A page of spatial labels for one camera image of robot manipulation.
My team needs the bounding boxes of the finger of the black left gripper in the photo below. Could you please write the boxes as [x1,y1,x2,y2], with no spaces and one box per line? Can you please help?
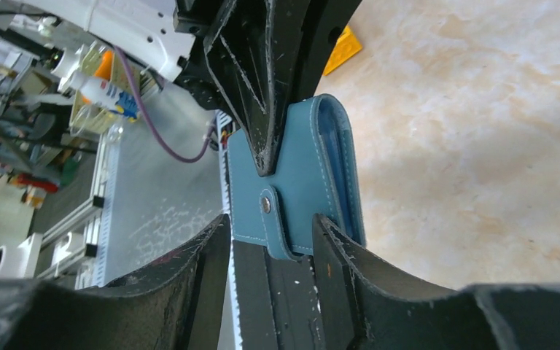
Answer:
[292,0,361,102]
[203,0,309,176]

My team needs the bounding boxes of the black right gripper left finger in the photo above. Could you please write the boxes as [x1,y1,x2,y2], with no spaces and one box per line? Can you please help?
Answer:
[0,214,230,349]

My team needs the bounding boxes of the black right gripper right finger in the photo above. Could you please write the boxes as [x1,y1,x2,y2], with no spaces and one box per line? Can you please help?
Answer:
[313,214,560,349]

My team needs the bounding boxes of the blue leather card holder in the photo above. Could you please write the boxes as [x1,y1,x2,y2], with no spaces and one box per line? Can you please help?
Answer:
[227,94,366,260]

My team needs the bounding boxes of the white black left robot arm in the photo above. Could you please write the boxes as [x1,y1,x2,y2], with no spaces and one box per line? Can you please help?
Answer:
[31,1,359,176]

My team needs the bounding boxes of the yellow toy brick block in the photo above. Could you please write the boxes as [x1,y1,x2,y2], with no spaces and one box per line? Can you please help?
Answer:
[322,26,363,76]

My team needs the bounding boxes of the white glue bottle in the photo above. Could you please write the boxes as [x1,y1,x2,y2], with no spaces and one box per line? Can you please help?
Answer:
[61,71,139,120]

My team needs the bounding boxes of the white toothed cable strip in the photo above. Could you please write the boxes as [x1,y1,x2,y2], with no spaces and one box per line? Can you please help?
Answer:
[216,109,244,350]

